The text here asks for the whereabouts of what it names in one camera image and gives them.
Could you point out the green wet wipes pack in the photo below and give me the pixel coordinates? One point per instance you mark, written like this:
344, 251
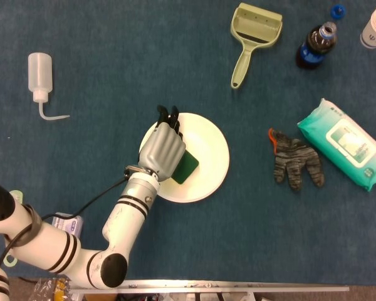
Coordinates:
344, 144

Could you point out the light green dustpan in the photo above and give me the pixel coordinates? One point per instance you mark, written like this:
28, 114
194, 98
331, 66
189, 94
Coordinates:
257, 25

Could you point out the white plastic squeeze bottle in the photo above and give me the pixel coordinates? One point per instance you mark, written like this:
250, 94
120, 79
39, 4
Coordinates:
39, 72

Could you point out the aluminium frame rail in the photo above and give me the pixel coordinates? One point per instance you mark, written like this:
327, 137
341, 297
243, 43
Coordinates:
222, 286

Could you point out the crinkled clear plastic bag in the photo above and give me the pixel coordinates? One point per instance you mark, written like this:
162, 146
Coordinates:
50, 288

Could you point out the green yellow sponge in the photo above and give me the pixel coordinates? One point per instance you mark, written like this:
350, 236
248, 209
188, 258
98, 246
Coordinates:
186, 166

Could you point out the grey striped work glove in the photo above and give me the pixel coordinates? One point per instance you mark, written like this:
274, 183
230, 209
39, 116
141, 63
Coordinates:
296, 160

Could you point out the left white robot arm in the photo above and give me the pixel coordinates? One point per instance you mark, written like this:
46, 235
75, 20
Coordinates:
125, 216

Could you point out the blue bottle cap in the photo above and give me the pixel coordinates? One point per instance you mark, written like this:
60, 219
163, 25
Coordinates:
338, 11

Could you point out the light green scrub brush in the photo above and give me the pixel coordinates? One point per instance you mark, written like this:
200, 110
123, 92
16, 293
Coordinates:
16, 195

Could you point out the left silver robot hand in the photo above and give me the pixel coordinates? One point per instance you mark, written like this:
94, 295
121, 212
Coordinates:
161, 150

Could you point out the white round plate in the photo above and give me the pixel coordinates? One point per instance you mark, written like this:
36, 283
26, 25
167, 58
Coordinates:
210, 150

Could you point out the clear plastic box pink label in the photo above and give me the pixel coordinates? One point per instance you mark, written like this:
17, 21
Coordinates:
72, 224

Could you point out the cola bottle blue label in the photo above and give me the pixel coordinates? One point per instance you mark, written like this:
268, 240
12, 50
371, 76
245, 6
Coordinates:
316, 47

